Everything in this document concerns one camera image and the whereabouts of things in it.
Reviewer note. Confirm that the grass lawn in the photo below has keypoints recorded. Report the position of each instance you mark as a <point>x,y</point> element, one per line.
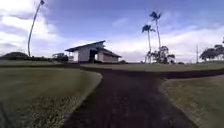
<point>200,96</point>
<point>150,67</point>
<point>23,62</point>
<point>40,86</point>

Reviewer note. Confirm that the white building with dark roof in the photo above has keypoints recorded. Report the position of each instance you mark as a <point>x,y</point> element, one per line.
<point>85,53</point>

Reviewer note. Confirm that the group of trees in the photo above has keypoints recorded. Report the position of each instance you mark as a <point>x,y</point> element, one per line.
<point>213,52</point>

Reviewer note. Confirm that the clump of small trees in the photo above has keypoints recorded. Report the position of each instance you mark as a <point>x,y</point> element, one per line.
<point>163,55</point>

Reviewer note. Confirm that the dark hedge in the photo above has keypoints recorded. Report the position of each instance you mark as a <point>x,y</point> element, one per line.
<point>16,56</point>

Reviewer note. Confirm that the tall leaning palm tree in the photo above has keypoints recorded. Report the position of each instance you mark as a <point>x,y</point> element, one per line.
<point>33,23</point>

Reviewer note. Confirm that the dark asphalt path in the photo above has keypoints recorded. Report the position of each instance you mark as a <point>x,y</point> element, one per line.
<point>126,100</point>

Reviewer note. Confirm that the pole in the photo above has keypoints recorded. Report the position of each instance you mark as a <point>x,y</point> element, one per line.
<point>197,55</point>

